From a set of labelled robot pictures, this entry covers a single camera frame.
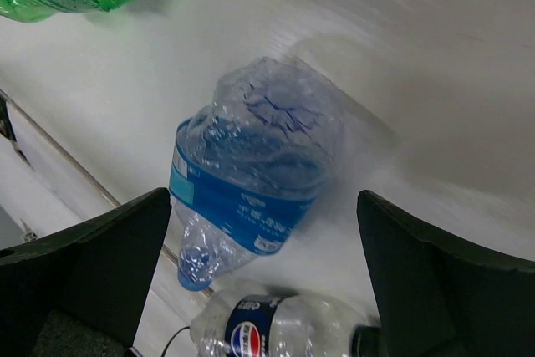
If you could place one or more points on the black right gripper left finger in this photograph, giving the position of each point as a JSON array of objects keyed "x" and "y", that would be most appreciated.
[{"x": 82, "y": 291}]

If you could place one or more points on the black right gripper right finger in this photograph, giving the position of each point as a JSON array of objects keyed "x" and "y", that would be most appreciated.
[{"x": 438, "y": 294}]

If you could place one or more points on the pepsi bottle black cap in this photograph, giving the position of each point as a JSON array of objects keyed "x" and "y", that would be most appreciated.
[{"x": 249, "y": 319}]

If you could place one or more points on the crushed blue label bottle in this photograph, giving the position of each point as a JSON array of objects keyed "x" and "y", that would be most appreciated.
[{"x": 247, "y": 167}]

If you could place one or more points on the aluminium frame rail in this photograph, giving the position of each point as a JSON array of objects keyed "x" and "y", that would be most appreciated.
[{"x": 61, "y": 173}]

